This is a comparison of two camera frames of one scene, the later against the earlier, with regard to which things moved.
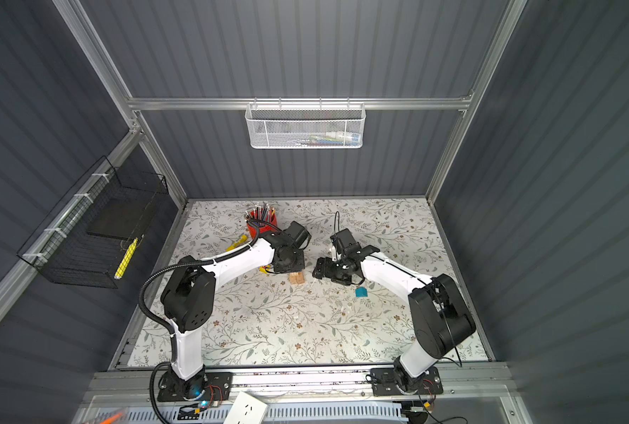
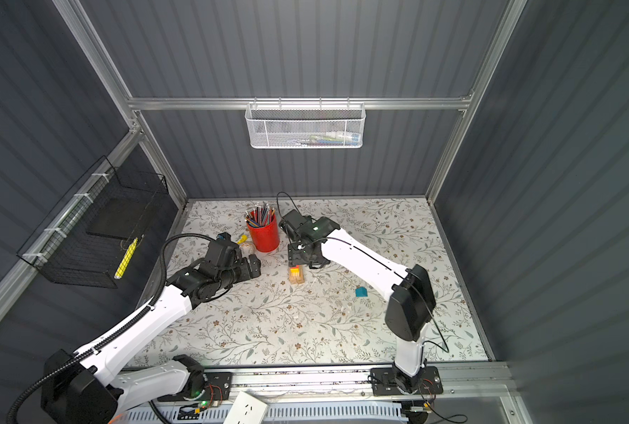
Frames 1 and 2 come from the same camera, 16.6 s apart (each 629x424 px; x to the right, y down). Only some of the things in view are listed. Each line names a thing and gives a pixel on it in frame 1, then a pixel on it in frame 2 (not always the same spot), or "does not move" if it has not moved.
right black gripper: (323, 268) to (293, 257)
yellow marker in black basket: (125, 260) does not move
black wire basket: (93, 234) does not move
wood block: (296, 277) does not move
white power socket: (246, 410) does not move
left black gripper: (299, 267) to (246, 272)
